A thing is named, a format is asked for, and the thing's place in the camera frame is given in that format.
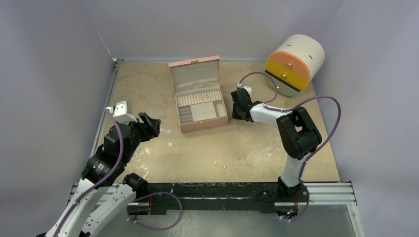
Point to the aluminium frame rail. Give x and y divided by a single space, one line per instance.
96 96

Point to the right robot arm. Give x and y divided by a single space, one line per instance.
298 133

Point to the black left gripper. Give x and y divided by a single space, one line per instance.
150 130

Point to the pink jewelry box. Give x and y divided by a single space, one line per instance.
193 79

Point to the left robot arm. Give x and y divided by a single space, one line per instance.
102 169

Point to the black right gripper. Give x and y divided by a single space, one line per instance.
241 103

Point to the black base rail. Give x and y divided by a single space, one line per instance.
264 197

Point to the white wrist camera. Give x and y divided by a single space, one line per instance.
122 112
247 88

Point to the round drawer organizer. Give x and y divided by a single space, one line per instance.
294 64

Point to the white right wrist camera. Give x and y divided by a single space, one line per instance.
247 88

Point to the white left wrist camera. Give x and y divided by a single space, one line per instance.
122 112

